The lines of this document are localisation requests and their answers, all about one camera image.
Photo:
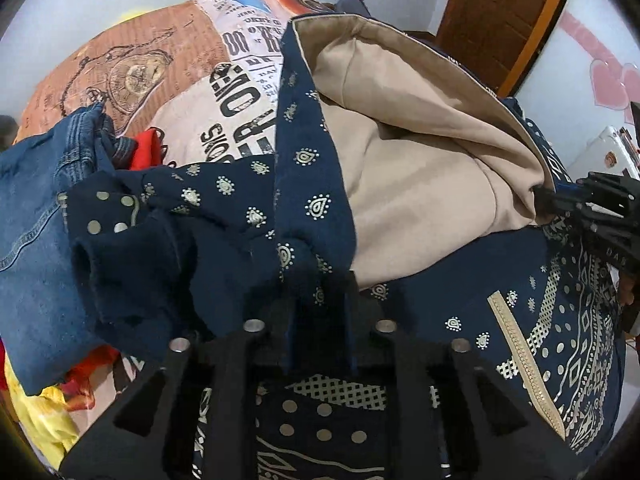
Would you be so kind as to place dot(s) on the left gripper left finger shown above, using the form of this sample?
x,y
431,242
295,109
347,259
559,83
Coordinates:
x,y
190,417

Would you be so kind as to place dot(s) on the white cabinet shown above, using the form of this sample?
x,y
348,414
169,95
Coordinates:
x,y
613,151

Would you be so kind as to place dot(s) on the blue denim jeans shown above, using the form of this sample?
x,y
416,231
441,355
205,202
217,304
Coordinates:
x,y
44,326

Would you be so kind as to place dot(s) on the yellow garment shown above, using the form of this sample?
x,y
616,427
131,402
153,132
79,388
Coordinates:
x,y
44,417

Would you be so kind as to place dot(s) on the brown wooden door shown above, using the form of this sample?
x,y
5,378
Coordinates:
x,y
497,40

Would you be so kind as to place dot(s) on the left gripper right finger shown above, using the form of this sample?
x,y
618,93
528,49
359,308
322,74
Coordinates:
x,y
448,414

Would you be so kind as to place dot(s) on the navy patterned hooded jacket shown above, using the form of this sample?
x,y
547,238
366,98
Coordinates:
x,y
392,166

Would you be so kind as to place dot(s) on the newspaper print bed cover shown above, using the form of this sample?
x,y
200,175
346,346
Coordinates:
x,y
205,74

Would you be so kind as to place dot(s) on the red garment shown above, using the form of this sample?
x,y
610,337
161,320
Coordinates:
x,y
148,150

